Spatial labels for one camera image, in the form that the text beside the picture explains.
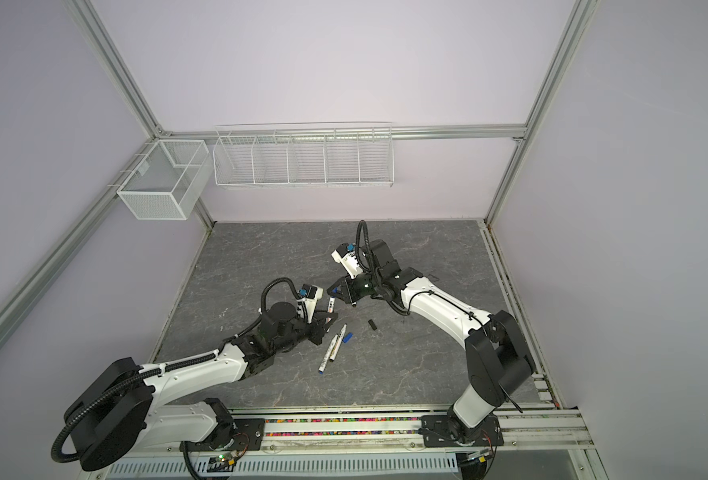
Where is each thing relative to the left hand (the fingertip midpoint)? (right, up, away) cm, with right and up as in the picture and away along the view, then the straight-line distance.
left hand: (335, 315), depth 81 cm
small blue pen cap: (+3, -9, +9) cm, 13 cm away
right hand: (-1, +5, 0) cm, 5 cm away
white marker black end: (0, -10, +8) cm, 13 cm away
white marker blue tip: (-1, +3, -2) cm, 4 cm away
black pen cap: (+10, -6, +12) cm, 17 cm away
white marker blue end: (-3, -13, +5) cm, 14 cm away
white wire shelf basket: (-10, +50, +17) cm, 54 cm away
